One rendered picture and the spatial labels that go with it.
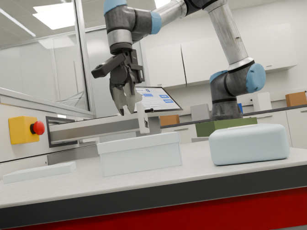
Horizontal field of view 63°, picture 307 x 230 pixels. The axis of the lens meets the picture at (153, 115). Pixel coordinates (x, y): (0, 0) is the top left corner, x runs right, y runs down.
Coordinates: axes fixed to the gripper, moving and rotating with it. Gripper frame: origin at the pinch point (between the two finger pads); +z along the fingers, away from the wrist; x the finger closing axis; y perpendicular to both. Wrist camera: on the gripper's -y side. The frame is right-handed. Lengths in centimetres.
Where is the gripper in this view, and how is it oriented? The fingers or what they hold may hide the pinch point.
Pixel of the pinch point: (124, 110)
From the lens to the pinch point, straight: 76.7
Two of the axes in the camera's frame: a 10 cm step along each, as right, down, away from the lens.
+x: -7.7, 1.6, 6.1
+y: 6.2, -0.4, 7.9
